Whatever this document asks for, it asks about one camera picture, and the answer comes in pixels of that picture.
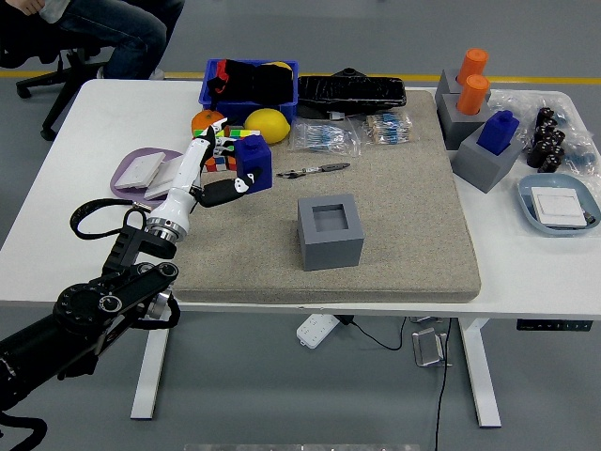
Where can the black plastic-wrapped long item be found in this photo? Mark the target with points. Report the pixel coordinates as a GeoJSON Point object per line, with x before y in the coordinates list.
{"type": "Point", "coordinates": [352, 91]}

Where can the grey round-hole seal holder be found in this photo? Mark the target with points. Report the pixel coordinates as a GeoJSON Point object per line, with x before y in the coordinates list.
{"type": "Point", "coordinates": [446, 87]}
{"type": "Point", "coordinates": [457, 129]}

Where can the black cloth with red trim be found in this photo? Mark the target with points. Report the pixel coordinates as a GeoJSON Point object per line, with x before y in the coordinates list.
{"type": "Point", "coordinates": [253, 82]}

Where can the orange fruit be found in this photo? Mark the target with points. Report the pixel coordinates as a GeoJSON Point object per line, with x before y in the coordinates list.
{"type": "Point", "coordinates": [204, 121]}

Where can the clear bag of black capacitors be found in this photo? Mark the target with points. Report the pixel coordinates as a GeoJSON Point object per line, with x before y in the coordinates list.
{"type": "Point", "coordinates": [544, 141]}

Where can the blue plastic bin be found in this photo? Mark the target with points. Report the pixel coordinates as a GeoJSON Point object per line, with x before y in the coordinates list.
{"type": "Point", "coordinates": [235, 113]}

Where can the grey-brown table mat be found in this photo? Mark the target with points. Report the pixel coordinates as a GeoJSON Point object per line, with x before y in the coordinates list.
{"type": "Point", "coordinates": [399, 225]}

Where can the grey square-hole seal holder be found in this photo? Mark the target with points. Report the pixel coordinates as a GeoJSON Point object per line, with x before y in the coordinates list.
{"type": "Point", "coordinates": [479, 169]}
{"type": "Point", "coordinates": [328, 249]}

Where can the white table leg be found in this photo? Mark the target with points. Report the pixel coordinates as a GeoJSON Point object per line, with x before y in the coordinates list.
{"type": "Point", "coordinates": [481, 376]}
{"type": "Point", "coordinates": [150, 366]}

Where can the orange round seal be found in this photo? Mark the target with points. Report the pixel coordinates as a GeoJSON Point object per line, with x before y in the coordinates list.
{"type": "Point", "coordinates": [473, 63]}
{"type": "Point", "coordinates": [472, 96]}

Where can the white power strip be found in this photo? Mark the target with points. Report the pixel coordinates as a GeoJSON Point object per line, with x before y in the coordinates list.
{"type": "Point", "coordinates": [314, 331]}

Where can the clear bag of blue parts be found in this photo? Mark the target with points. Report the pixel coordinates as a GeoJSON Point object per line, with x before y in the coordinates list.
{"type": "Point", "coordinates": [582, 160]}

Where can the white wall switch plate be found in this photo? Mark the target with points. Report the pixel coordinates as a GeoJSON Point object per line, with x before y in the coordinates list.
{"type": "Point", "coordinates": [559, 206]}
{"type": "Point", "coordinates": [141, 166]}
{"type": "Point", "coordinates": [162, 181]}

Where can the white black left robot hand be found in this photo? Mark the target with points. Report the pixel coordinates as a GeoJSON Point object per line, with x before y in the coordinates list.
{"type": "Point", "coordinates": [180, 188]}

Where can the yellow object in bin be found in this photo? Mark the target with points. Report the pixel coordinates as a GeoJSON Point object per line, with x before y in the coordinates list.
{"type": "Point", "coordinates": [282, 65]}

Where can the flat metal bracket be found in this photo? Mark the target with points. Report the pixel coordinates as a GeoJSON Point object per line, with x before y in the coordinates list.
{"type": "Point", "coordinates": [425, 319]}

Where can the black office chair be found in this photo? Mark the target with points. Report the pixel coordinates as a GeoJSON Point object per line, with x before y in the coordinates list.
{"type": "Point", "coordinates": [23, 51]}

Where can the yellow lemon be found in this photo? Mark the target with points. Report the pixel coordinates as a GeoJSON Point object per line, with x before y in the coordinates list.
{"type": "Point", "coordinates": [265, 124]}

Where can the blue square seal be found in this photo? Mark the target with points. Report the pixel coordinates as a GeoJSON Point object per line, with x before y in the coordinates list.
{"type": "Point", "coordinates": [256, 160]}
{"type": "Point", "coordinates": [497, 134]}

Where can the purple tray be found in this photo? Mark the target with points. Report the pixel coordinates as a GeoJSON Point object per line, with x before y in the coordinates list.
{"type": "Point", "coordinates": [123, 164]}

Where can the clear bag of blue resistors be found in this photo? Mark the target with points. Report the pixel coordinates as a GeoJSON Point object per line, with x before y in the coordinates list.
{"type": "Point", "coordinates": [324, 138]}

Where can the person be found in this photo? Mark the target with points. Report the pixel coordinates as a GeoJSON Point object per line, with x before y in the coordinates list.
{"type": "Point", "coordinates": [122, 37]}

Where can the light blue tray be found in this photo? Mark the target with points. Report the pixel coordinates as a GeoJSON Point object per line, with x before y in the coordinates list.
{"type": "Point", "coordinates": [559, 181]}

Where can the small metal pliers tool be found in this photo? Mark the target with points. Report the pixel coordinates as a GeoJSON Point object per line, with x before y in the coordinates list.
{"type": "Point", "coordinates": [328, 166]}

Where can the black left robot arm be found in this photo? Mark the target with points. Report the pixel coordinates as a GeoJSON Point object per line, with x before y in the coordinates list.
{"type": "Point", "coordinates": [94, 305]}

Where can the black desk control panel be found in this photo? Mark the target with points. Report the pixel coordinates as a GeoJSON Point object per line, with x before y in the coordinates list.
{"type": "Point", "coordinates": [554, 324]}

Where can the large metal bracket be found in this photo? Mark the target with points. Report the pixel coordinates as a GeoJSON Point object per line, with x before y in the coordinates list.
{"type": "Point", "coordinates": [427, 347]}

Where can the clear bag of tan resistors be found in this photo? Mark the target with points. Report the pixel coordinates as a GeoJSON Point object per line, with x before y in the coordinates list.
{"type": "Point", "coordinates": [387, 129]}

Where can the multicoloured puzzle cube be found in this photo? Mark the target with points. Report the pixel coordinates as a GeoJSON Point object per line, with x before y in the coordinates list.
{"type": "Point", "coordinates": [244, 133]}
{"type": "Point", "coordinates": [213, 164]}

